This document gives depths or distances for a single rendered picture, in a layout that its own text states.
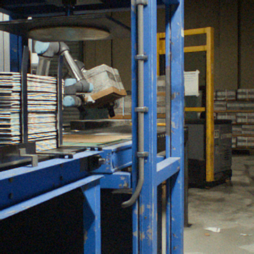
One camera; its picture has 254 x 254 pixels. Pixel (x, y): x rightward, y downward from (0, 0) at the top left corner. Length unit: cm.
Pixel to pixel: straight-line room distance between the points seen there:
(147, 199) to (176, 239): 68
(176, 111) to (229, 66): 859
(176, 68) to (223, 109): 701
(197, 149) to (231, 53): 550
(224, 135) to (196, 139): 36
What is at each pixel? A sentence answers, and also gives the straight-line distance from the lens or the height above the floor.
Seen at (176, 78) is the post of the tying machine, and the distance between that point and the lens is 231.
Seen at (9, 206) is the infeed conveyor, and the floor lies 71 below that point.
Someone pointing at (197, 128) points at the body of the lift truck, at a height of 69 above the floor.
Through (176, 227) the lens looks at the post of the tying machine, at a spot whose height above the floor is 35.
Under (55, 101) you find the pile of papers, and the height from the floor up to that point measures 97.
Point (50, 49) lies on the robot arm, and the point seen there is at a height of 136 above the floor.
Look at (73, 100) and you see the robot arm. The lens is 315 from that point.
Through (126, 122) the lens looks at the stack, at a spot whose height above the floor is 81.
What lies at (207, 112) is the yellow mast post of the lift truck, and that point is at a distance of 539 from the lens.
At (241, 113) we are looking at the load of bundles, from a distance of 927.
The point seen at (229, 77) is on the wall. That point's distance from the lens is 1085.
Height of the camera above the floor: 95
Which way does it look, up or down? 3 degrees down
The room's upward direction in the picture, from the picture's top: straight up
